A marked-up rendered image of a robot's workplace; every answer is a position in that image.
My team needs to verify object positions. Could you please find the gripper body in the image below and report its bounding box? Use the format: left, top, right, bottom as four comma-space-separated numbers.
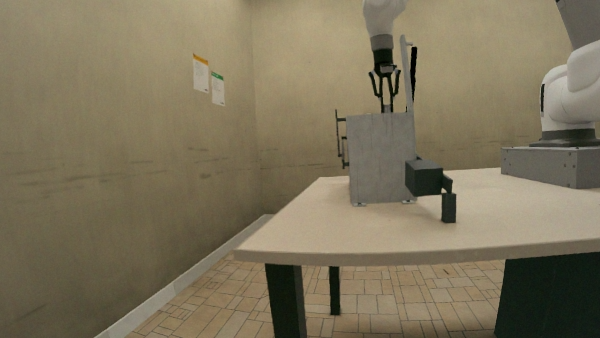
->
373, 49, 393, 78

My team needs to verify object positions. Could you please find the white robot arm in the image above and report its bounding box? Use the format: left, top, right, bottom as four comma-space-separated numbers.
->
362, 0, 600, 148

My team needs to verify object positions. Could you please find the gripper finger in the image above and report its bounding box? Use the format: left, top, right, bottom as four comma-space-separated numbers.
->
368, 70, 384, 113
387, 68, 401, 112

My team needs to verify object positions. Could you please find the black straight rod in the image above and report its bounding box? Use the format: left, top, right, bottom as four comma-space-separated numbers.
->
406, 41, 417, 103

